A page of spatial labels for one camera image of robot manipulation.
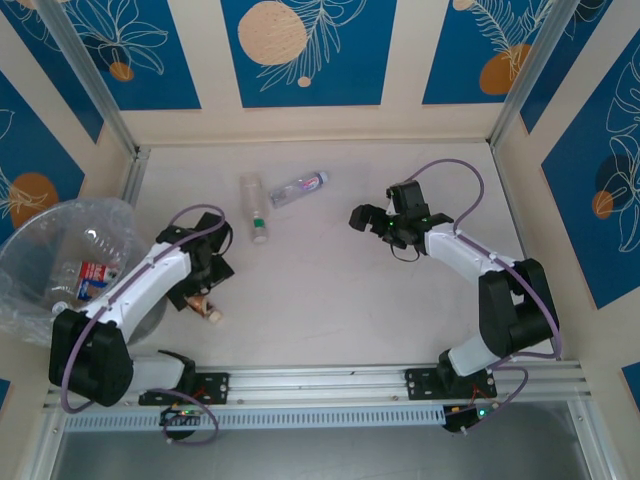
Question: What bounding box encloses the brown coffee drink bottle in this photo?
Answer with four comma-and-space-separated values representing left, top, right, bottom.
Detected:
183, 293, 224, 325

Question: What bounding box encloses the clear bottle with green ring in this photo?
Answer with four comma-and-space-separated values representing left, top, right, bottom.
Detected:
238, 171, 272, 246

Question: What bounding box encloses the grey metal sheet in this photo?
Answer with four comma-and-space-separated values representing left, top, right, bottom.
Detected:
49, 427, 589, 480

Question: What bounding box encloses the red-cap clear bottle red label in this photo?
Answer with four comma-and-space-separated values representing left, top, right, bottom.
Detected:
47, 260, 120, 301

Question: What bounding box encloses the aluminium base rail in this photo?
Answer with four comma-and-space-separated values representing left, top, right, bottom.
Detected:
44, 363, 586, 407

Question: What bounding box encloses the transparent plastic bin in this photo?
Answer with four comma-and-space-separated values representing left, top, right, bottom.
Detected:
0, 196, 169, 349

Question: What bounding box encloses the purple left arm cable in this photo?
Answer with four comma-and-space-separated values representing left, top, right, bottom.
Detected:
60, 203, 226, 414

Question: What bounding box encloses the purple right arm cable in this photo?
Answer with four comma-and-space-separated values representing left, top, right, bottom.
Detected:
407, 158, 565, 435

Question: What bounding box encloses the thin black right gripper cable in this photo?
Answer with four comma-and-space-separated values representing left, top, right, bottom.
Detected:
388, 243, 422, 264

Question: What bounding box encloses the aluminium table side rail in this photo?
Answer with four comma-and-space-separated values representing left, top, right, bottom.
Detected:
492, 142, 616, 480
122, 146, 152, 201

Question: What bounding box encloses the aluminium frame post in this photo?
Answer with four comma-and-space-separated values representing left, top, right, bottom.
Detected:
34, 0, 141, 156
488, 0, 574, 149

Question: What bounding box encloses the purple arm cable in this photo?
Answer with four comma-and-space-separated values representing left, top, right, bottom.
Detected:
60, 203, 226, 414
407, 158, 565, 435

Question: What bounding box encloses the clear plastic bin liner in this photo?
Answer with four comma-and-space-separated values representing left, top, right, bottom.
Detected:
0, 197, 126, 346

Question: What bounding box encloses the grey slotted cable duct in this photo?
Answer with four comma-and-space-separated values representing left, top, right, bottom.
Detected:
64, 404, 446, 431

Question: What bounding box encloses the small circuit board green light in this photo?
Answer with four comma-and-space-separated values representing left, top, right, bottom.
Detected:
442, 402, 499, 435
159, 403, 207, 427

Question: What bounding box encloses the small clear purple-label water bottle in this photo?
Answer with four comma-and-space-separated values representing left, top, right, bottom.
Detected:
268, 170, 330, 208

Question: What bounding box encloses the short purple cable loop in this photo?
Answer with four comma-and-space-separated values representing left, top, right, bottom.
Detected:
163, 394, 223, 446

